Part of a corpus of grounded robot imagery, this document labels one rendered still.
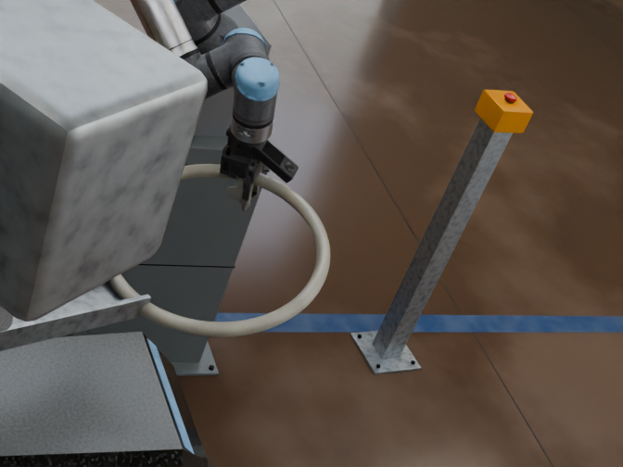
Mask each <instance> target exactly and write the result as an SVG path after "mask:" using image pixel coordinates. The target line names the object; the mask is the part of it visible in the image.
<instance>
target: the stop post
mask: <svg viewBox="0 0 623 467"><path fill-rule="evenodd" d="M506 93H511V94H513V95H515V96H516V101H515V102H510V101H508V100H506V99H505V98H504V95H505V94H506ZM475 112H476V113H477V114H478V116H479V117H480V120H479V122H478V124H477V126H476V128H475V130H474V132H473V134H472V136H471V138H470V141H469V143H468V145H467V147H466V149H465V151H464V153H463V155H462V157H461V159H460V161H459V164H458V166H457V168H456V170H455V172H454V174H453V175H452V177H451V180H450V182H449V184H448V187H447V189H446V191H445V193H444V195H443V197H442V198H441V200H440V202H439V205H438V207H437V210H436V212H435V214H434V216H433V218H432V220H431V222H430V223H429V225H428V227H427V229H426V233H425V235H424V237H423V239H422V241H421V243H420V245H419V247H418V248H417V250H416V252H415V254H414V257H413V260H412V262H411V264H410V266H409V268H408V270H407V272H406V273H405V275H404V277H403V280H402V282H401V284H400V287H399V289H398V291H397V293H396V295H395V296H394V298H393V300H392V303H391V305H390V307H389V309H388V312H387V314H386V316H385V318H384V320H383V321H382V323H381V326H380V328H379V330H378V331H369V332H359V333H350V336H351V338H352V339H353V341H354V343H355V344H356V346H357V347H358V349H359V350H360V351H361V353H362V355H363V357H364V358H365V360H366V362H367V363H368V365H369V367H370V368H371V370H372V372H373V373H374V374H380V373H389V372H405V371H413V370H420V369H421V366H420V365H419V363H418V362H417V360H416V359H415V357H414V356H413V354H412V352H411V351H410V349H409V348H408V347H407V346H406V344H407V342H408V340H409V338H410V336H411V334H412V332H413V329H414V327H415V325H416V324H417V322H418V320H419V318H420V316H421V314H422V312H423V310H424V308H425V306H426V303H427V301H428V300H429V298H430V296H431V294H432V292H433V290H434V288H435V286H436V284H437V282H438V280H439V277H440V275H441V274H442V272H443V270H444V269H445V267H446V265H447V263H448V261H449V259H450V257H451V254H452V252H453V250H454V249H455V247H456V245H457V243H458V241H459V239H460V237H461V235H462V233H463V231H464V228H465V226H466V224H467V223H468V221H469V219H470V217H471V215H472V213H473V211H474V209H475V207H476V205H477V202H478V200H479V199H480V197H481V195H482V193H483V191H484V189H485V187H486V186H487V184H488V182H489V180H490V177H491V175H492V173H493V172H494V170H495V168H496V166H497V164H498V162H499V160H500V158H501V156H502V153H503V151H504V149H505V148H506V146H507V144H508V142H509V140H510V138H511V136H512V134H513V133H523V132H524V130H525V129H526V127H527V125H528V122H529V120H530V118H531V116H532V114H533V111H532V110H531V109H530V108H529V107H528V106H527V105H526V104H525V103H524V102H523V101H522V100H521V99H520V97H519V96H518V95H517V94H516V93H515V92H513V91H500V90H484V91H483V93H482V95H481V97H480V98H479V100H478V102H477V106H476V108H475Z"/></svg>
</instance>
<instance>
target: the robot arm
mask: <svg viewBox="0 0 623 467"><path fill-rule="evenodd" d="M130 1H131V3H132V5H133V8H134V10H135V12H136V14H137V16H138V18H139V19H140V21H141V24H142V26H143V28H144V30H145V32H146V35H147V36H148V37H149V38H151V39H152V40H154V41H155V42H157V43H158V44H160V45H162V46H163V47H165V48H166V49H168V50H169V51H171V52H172V53H174V54H175V55H176V56H178V57H180V58H181V59H183V60H184V61H186V62H187V63H189V64H190V65H192V66H193V67H195V68H196V69H198V70H200V71H201V72H202V73H203V75H204V76H205V77H206V79H207V82H208V91H207V94H206V97H205V99H207V98H209V97H211V96H213V95H216V94H218V93H219V92H221V91H224V90H226V89H229V88H231V87H234V104H233V114H232V122H231V125H230V127H229V128H228V129H227V131H226V136H228V142H227V146H225V147H224V148H225V149H223V150H224V152H223V151H222V159H221V168H220V173H222V174H225V175H228V176H229V177H232V178H235V179H236V177H239V178H241V179H238V180H237V182H236V186H230V187H227V188H226V190H225V192H226V194H227V195H229V196H230V197H232V198H233V199H235V200H237V201H239V202H240V203H241V205H242V210H244V211H245V210H246V209H248V208H249V206H250V200H251V198H252V197H253V196H254V195H256V194H257V193H258V190H259V186H257V185H254V183H253V181H255V180H256V179H257V177H258V175H259V173H262V172H263V167H264V165H265V166H266V167H268V168H269V169H270V170H271V171H272V172H274V173H275V174H276V175H277V176H278V177H280V178H281V179H282V180H283V181H284V182H285V183H289V182H290V181H291V180H292V179H293V178H294V176H295V174H296V172H297V171H298V169H299V166H298V165H296V164H295V163H294V162H293V161H292V160H291V159H289V158H288V157H287V156H286V155H285V154H284V153H282V152H281V151H280V150H279V149H278V148H277V147H275V146H274V145H273V144H272V143H271V142H269V141H268V139H269V138H270V136H271V135H272V129H273V117H274V111H275V104H276V97H277V91H278V89H279V84H280V80H279V72H278V69H277V67H276V66H275V65H274V64H273V63H272V62H271V61H270V60H269V57H268V54H267V47H266V44H265V42H264V41H263V39H262V37H261V36H260V35H259V34H258V33H257V32H255V31H254V30H252V29H248V28H238V26H237V24H236V23H235V21H234V20H233V19H231V18H230V17H228V16H226V15H225V14H223V12H224V11H226V10H228V9H230V8H232V7H234V6H237V5H239V4H241V3H243V2H245V1H247V0H130Z"/></svg>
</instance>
